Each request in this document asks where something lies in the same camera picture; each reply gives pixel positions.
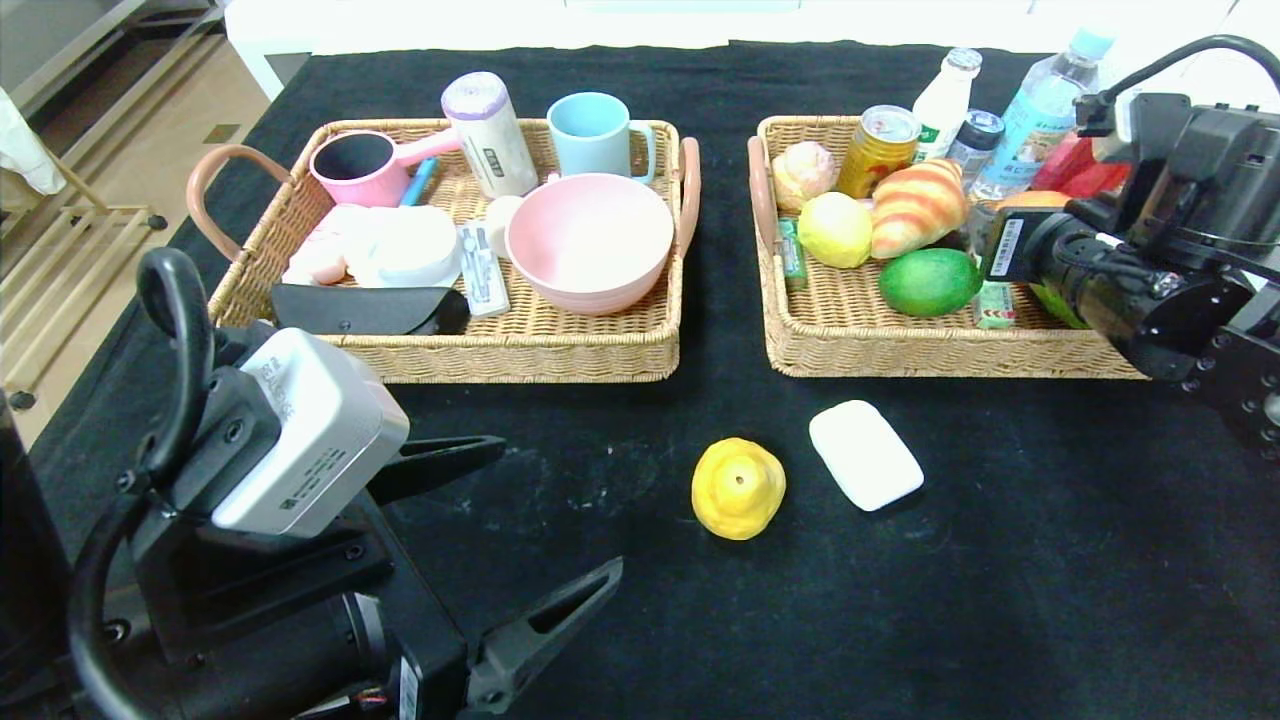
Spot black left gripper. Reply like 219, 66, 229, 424
177, 434, 624, 720

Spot yellow pear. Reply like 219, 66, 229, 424
691, 437, 787, 542

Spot pink bowl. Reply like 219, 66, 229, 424
505, 173, 675, 316

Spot green lime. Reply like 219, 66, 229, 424
878, 248, 985, 319

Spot brown striped croissant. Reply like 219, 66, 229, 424
870, 158, 971, 261

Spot orange fruit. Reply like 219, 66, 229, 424
993, 190, 1073, 214

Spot black tablecloth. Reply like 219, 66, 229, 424
0, 42, 1280, 720

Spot black glasses case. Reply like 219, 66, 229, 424
270, 284, 472, 337

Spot clear plastic tool pack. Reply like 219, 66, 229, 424
460, 222, 511, 319

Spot white round container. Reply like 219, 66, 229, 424
344, 206, 464, 290

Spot small cream cup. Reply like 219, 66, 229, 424
485, 195, 527, 259

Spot pink white tube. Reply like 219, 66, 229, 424
283, 205, 371, 288

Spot blue pen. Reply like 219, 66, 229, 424
401, 158, 440, 208

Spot pink scoop cup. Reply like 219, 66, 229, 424
310, 128, 464, 209

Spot white soap bar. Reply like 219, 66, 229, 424
808, 400, 925, 513

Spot cream tumbler purple lid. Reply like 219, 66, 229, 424
442, 72, 540, 201

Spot green gum pack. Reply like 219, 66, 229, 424
778, 218, 809, 293

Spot light blue mug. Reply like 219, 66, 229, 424
546, 92, 658, 186

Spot yellow lemon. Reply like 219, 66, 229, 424
798, 192, 875, 270

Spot light wooden rack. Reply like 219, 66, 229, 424
0, 150, 169, 413

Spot pink yellow bun toy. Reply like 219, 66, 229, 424
771, 141, 839, 216

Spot yellow drink can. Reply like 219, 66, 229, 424
835, 105, 921, 201

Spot green white candy pack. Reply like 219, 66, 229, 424
970, 280, 1021, 330

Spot brown wooden shelf unit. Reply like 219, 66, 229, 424
0, 0, 236, 151

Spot white hanging cloth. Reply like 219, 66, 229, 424
0, 85, 69, 196

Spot green white cabbage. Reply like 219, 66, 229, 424
1028, 282, 1093, 330

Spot small blue-capped bottle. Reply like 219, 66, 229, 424
945, 110, 1004, 196

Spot white milk bottle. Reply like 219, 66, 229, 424
910, 48, 983, 166

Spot clear water bottle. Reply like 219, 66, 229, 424
972, 24, 1116, 203

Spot red drink can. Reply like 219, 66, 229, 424
1030, 130, 1133, 198

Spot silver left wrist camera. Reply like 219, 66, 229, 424
210, 328, 411, 539

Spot wicker basket brown handles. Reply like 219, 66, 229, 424
747, 115, 1151, 380
187, 118, 702, 386

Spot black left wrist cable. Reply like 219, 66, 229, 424
68, 248, 217, 720

